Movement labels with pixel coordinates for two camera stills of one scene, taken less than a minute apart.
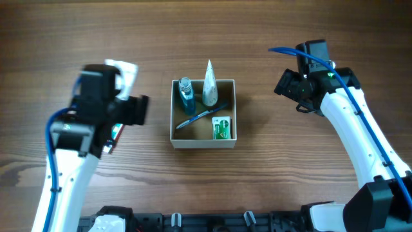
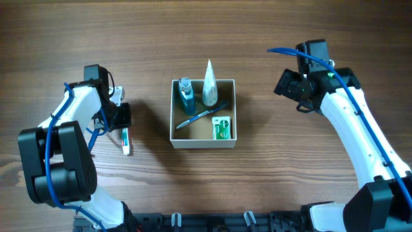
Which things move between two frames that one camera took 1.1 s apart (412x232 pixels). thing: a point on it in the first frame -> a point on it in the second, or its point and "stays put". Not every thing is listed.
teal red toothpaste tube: [117, 129] -> [125, 141]
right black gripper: [284, 84] stays put
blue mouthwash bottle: [187, 95] stays put
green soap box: [222, 127] stays put
